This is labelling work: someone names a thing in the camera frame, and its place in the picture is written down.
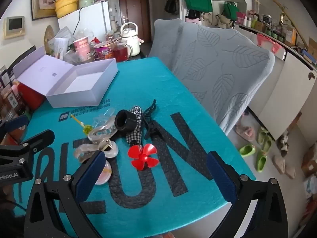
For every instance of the teal printed table mat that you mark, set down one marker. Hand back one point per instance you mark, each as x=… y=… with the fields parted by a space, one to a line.
x=161 y=91

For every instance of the black hair claw clip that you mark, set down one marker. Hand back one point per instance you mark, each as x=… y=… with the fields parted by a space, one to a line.
x=149 y=126

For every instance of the purple instant noodle bowl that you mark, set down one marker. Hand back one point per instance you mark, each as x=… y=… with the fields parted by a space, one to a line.
x=104 y=52

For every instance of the black white checkered scrunchie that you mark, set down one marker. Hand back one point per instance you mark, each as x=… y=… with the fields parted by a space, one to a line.
x=135 y=136

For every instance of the crumpled paper packaging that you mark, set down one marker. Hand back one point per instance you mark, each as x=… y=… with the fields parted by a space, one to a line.
x=59 y=44

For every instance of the cardboard box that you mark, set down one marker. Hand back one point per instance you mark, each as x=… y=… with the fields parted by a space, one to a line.
x=310 y=161

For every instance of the white fridge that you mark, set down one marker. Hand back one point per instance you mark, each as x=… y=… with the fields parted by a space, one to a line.
x=94 y=17

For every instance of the black hanging bag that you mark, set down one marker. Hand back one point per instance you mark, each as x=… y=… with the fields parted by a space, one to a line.
x=171 y=2

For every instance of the white gift box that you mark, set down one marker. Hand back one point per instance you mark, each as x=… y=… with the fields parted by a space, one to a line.
x=81 y=84

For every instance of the wall intercom panel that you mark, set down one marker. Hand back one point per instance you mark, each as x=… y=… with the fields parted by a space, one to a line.
x=14 y=27

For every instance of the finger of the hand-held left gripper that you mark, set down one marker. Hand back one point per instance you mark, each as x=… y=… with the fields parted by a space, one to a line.
x=37 y=140
x=14 y=123

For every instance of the pink plastic bag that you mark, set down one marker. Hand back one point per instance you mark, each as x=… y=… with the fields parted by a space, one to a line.
x=268 y=43

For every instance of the white low cabinet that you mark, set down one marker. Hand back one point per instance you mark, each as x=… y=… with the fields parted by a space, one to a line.
x=292 y=84

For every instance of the clear plastic hair clip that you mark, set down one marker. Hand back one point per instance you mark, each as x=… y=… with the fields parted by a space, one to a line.
x=105 y=115

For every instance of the brown door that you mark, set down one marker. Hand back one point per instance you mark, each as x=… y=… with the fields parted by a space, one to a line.
x=135 y=14

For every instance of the red canister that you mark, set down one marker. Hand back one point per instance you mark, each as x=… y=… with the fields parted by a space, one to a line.
x=31 y=96

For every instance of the group of spice jars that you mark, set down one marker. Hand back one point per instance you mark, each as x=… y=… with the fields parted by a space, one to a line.
x=10 y=104

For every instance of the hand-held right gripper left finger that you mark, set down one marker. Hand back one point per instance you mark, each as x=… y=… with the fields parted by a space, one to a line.
x=90 y=176

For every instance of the row of bottles and jars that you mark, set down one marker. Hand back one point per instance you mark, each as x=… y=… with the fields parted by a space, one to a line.
x=267 y=26

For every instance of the beige furry slipper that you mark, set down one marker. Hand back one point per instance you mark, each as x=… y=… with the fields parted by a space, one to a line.
x=279 y=163
x=290 y=172

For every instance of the white electric kettle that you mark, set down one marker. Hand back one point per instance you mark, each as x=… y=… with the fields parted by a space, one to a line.
x=131 y=42

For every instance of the large green tote bag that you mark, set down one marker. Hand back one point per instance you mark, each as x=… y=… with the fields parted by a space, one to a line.
x=198 y=2

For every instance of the pink panda paper cup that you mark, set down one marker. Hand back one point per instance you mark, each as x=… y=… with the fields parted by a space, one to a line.
x=83 y=54

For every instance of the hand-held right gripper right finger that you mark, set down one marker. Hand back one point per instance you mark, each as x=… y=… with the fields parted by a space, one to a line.
x=221 y=178

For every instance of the woven straw fan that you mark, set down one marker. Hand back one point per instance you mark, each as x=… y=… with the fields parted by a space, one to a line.
x=49 y=36

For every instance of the bamboo pole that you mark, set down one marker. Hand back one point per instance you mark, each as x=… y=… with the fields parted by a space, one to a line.
x=279 y=2

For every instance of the yellow cooking pot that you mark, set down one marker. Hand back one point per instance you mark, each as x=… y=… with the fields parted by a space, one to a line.
x=65 y=5

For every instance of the pink furry slipper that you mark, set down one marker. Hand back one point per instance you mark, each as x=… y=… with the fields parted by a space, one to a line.
x=245 y=132

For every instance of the framed picture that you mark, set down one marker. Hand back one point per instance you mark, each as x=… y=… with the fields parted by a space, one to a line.
x=43 y=0

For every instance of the grey leaf-pattern covered chair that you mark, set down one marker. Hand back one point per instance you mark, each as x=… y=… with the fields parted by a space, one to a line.
x=223 y=67
x=163 y=42

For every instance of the yellow green hair stick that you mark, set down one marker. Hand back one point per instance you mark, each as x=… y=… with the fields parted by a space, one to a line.
x=86 y=130

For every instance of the green slipper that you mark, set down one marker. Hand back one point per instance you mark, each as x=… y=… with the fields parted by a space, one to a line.
x=247 y=151
x=262 y=135
x=261 y=163
x=267 y=146

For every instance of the glass mug of red tea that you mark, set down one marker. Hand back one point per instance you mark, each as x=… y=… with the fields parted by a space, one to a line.
x=120 y=53

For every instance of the gold triangle hair clip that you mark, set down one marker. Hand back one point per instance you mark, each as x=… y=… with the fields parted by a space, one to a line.
x=108 y=147

